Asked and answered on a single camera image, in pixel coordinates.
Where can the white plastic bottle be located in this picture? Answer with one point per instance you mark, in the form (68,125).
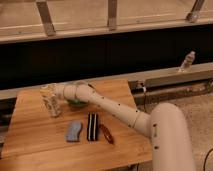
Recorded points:
(50,100)

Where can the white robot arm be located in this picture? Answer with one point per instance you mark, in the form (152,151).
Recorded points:
(166,126)

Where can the clear bottle on ledge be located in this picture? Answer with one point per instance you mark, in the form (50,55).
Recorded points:
(187,62)

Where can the green bowl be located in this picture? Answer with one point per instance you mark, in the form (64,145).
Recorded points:
(77,103)

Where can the black white striped block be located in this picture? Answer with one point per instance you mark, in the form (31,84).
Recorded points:
(92,127)

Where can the blue sponge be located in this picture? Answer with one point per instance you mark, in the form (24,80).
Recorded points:
(73,131)

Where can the wooden table board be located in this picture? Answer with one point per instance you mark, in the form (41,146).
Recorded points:
(36,141)

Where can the middle metal railing post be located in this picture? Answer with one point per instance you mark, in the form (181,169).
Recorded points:
(112,14)

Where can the metal railing post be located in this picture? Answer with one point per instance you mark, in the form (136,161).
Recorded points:
(112,14)
(45,17)
(193,15)

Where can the left metal railing post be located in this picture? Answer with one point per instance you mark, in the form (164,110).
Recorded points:
(45,17)

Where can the right metal railing post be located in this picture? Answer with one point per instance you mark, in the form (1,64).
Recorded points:
(193,15)

